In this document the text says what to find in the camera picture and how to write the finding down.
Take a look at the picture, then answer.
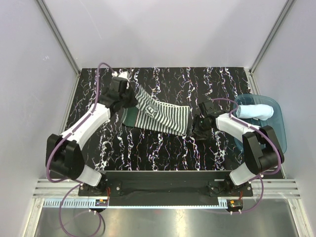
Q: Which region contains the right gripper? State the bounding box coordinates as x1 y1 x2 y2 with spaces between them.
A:
188 114 212 141

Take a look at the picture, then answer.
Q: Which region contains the green white striped towel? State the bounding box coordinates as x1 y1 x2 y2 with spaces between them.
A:
121 86 190 136

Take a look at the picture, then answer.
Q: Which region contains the light blue towel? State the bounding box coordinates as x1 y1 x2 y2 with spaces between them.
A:
236 104 274 120

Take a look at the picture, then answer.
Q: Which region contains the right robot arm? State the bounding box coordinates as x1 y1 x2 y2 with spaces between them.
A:
193 100 284 196

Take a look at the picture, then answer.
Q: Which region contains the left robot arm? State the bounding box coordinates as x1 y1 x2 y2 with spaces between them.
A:
45 72 137 196

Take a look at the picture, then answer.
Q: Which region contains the black marbled table mat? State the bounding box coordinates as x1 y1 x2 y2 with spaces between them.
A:
54 66 275 171

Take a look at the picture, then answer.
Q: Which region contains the blue transparent plastic bin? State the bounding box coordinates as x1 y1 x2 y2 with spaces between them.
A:
235 94 287 153

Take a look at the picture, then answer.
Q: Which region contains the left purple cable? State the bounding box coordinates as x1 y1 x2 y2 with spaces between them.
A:
45 62 118 235

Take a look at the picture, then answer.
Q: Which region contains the purple cable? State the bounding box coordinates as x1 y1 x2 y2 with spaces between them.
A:
45 62 118 235
211 98 283 213

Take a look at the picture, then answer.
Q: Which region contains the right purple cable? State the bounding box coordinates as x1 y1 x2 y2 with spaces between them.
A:
211 98 283 213

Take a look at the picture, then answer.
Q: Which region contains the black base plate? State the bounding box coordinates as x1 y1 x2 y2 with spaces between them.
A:
78 171 254 207

